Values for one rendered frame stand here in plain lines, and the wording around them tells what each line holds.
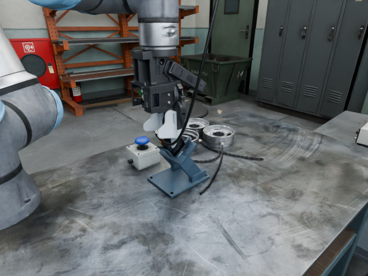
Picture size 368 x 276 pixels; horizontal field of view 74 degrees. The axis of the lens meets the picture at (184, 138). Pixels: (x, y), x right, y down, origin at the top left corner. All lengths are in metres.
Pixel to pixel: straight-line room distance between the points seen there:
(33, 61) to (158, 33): 3.72
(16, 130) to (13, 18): 3.78
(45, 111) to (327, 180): 0.71
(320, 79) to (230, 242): 3.15
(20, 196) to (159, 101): 0.34
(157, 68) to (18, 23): 3.89
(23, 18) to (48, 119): 3.72
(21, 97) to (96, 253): 0.36
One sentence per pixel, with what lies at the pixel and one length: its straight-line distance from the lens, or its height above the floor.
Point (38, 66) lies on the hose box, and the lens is 4.15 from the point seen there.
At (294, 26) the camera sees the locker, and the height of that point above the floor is 1.15.
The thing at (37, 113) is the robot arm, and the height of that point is 0.98.
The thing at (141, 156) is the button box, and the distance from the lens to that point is 0.67.
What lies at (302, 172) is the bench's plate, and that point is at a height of 0.80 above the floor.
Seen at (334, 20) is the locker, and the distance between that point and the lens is 3.46.
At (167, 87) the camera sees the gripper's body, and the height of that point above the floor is 1.05.
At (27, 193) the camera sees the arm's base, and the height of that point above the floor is 0.84.
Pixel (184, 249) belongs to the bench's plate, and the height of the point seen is 0.80.
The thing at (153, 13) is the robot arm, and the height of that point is 1.18.
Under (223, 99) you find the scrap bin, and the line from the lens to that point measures 4.13.
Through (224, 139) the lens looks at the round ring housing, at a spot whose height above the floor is 0.83.
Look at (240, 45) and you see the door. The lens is 4.78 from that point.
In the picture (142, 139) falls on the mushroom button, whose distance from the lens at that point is 0.68.
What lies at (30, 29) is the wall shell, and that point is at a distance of 4.33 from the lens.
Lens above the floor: 1.16
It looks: 25 degrees down
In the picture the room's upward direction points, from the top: straight up
